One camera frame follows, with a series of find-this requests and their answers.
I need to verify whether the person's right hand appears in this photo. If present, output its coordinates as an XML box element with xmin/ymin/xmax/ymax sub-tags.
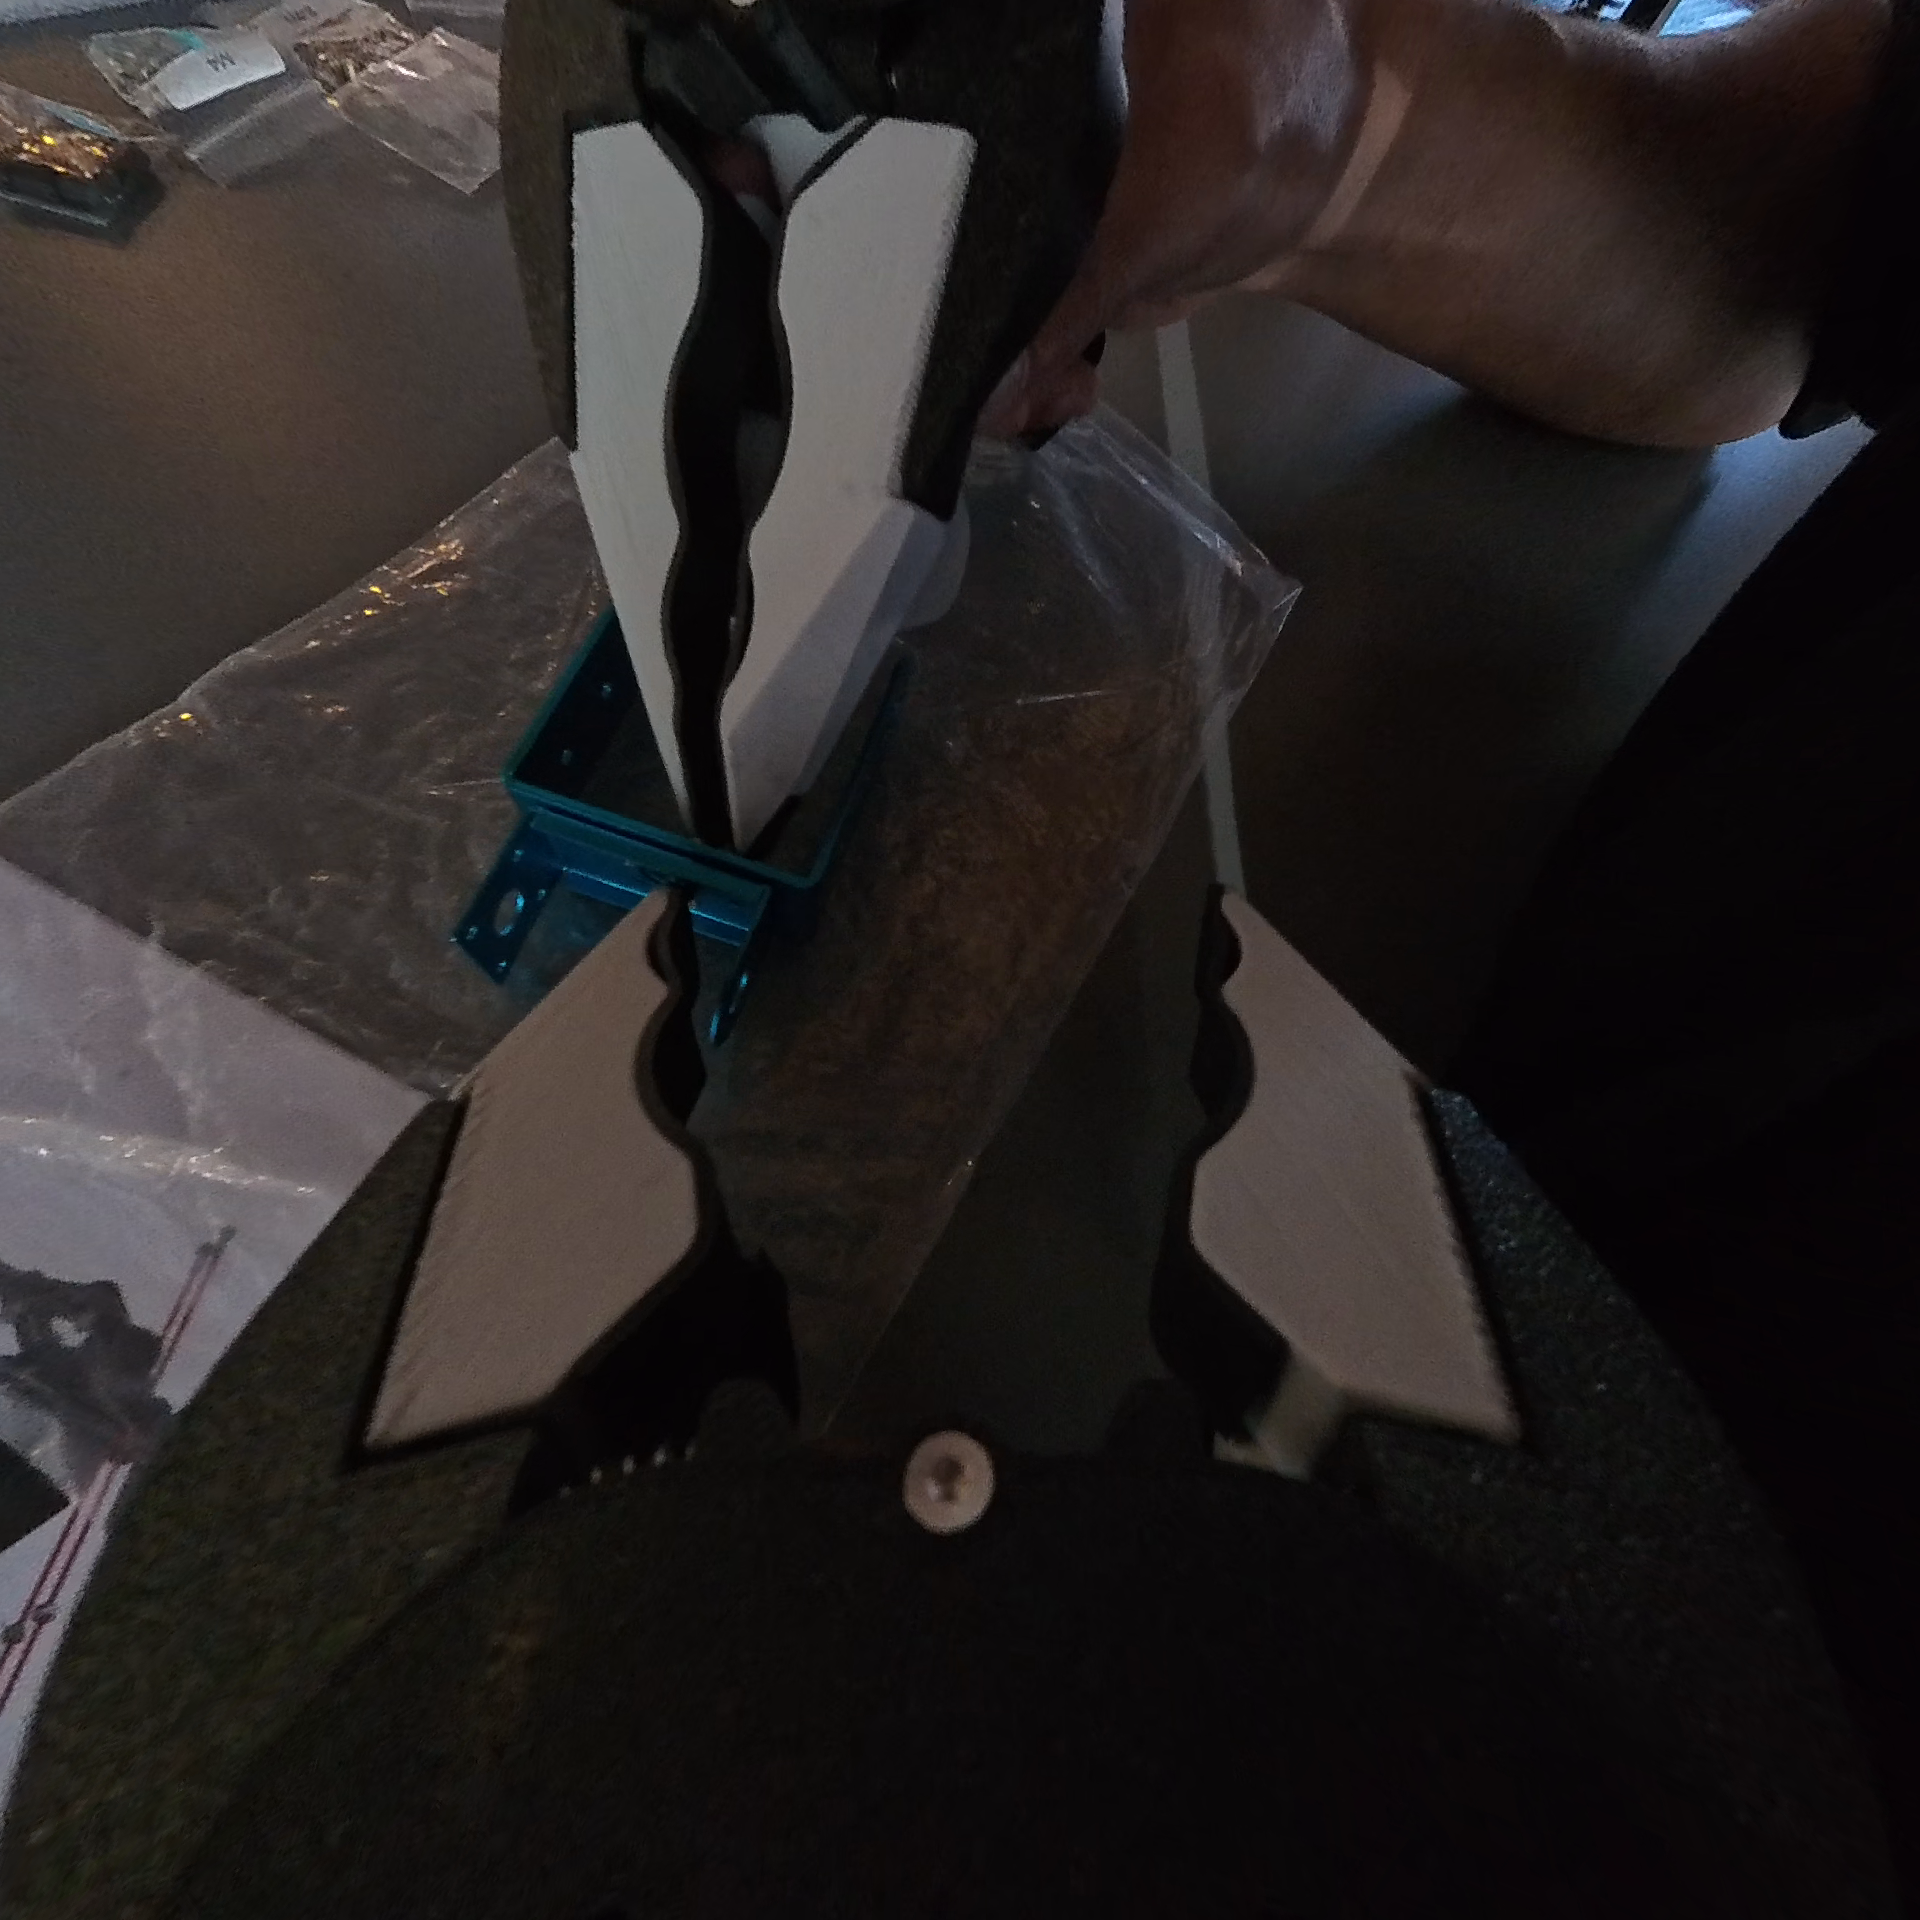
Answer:
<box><xmin>977</xmin><ymin>0</ymin><xmax>1401</xmax><ymax>449</ymax></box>

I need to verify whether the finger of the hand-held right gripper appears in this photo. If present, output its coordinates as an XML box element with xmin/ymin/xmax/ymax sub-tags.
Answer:
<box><xmin>720</xmin><ymin>124</ymin><xmax>981</xmax><ymax>860</ymax></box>
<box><xmin>569</xmin><ymin>124</ymin><xmax>721</xmax><ymax>839</ymax></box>

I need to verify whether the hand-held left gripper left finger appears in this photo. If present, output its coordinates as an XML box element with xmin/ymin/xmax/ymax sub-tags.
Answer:
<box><xmin>358</xmin><ymin>885</ymin><xmax>789</xmax><ymax>1466</ymax></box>

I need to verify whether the person's right forearm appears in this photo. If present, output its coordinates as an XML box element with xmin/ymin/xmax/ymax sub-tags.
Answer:
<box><xmin>1288</xmin><ymin>0</ymin><xmax>1920</xmax><ymax>449</ymax></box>

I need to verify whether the assembly instruction sheet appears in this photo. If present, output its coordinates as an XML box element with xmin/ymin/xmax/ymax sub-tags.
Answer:
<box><xmin>0</xmin><ymin>861</ymin><xmax>430</xmax><ymax>1757</ymax></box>

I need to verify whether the blue metal bracket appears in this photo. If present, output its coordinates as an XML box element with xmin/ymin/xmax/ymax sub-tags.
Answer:
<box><xmin>449</xmin><ymin>607</ymin><xmax>913</xmax><ymax>1051</ymax></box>

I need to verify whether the pile of small parts bags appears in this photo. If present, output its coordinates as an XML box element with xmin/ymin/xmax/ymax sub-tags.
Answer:
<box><xmin>0</xmin><ymin>0</ymin><xmax>512</xmax><ymax>243</ymax></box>

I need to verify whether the clear plastic bag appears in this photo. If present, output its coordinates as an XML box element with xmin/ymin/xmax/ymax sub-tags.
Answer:
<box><xmin>0</xmin><ymin>411</ymin><xmax>1304</xmax><ymax>1442</ymax></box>

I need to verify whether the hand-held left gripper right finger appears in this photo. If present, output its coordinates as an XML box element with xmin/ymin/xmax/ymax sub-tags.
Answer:
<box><xmin>1182</xmin><ymin>885</ymin><xmax>1520</xmax><ymax>1478</ymax></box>

